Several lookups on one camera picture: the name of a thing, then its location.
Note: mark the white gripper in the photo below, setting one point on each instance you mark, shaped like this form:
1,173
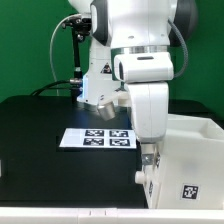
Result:
149,115

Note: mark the white drawer cabinet box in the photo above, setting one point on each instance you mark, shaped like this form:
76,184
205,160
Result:
190,164

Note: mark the white drawer without knob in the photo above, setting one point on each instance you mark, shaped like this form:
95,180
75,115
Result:
148,178

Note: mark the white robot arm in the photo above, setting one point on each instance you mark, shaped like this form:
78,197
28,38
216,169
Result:
138,33

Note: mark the fiducial marker sheet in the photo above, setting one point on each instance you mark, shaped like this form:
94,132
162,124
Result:
98,138

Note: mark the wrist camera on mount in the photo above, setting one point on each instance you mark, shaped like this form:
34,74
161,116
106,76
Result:
106,107

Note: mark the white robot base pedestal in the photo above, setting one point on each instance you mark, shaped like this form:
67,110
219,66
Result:
97,81

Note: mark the black camera stand pole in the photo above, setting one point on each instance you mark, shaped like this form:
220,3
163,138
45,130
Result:
80,28

